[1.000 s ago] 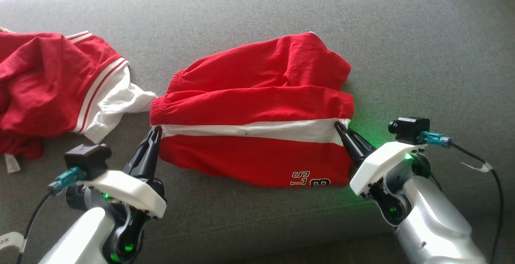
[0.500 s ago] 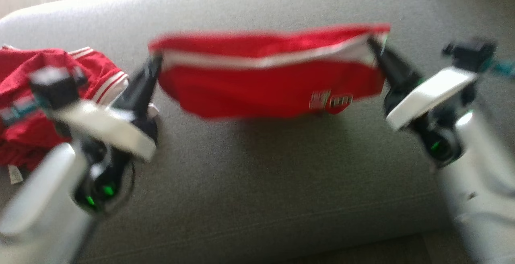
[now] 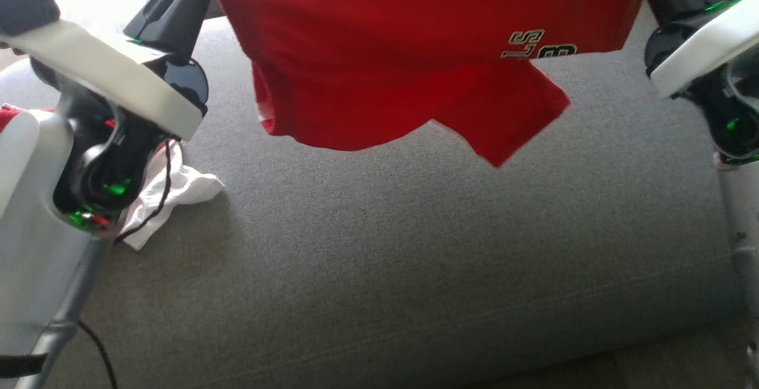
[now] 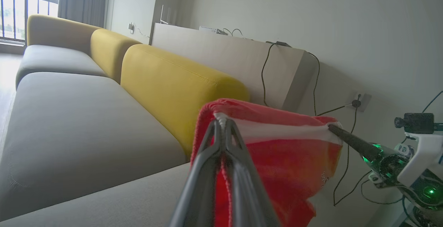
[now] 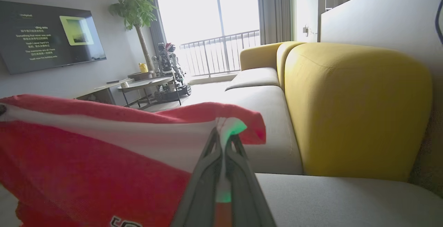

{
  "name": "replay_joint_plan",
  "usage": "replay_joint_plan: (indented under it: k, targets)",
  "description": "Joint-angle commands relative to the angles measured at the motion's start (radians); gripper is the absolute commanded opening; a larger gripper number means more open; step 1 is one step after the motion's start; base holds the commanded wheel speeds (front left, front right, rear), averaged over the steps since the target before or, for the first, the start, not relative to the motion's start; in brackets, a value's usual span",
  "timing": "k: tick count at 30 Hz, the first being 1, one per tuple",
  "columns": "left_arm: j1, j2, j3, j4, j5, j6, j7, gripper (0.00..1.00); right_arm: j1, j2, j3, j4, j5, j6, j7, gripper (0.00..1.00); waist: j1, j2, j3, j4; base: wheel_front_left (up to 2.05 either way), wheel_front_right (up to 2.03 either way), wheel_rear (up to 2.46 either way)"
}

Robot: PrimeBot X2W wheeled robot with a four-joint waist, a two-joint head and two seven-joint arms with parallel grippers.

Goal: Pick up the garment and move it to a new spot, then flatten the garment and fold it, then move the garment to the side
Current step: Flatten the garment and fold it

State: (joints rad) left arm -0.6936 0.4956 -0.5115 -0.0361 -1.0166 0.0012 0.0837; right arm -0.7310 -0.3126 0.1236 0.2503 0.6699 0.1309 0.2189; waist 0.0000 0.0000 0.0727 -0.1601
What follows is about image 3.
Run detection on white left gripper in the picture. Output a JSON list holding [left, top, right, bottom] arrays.
[[0, 0, 223, 141]]

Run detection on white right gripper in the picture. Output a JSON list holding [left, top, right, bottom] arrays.
[[634, 0, 759, 99]]

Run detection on red shirt with white sleeves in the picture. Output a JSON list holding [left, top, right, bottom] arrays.
[[0, 103, 226, 251]]

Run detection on red shorts with number print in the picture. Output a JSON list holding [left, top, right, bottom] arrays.
[[216, 0, 644, 168]]

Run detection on large grey sofa seat cushion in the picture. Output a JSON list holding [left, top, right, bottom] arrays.
[[0, 0, 759, 389]]

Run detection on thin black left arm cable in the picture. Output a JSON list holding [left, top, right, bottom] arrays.
[[76, 137, 180, 389]]

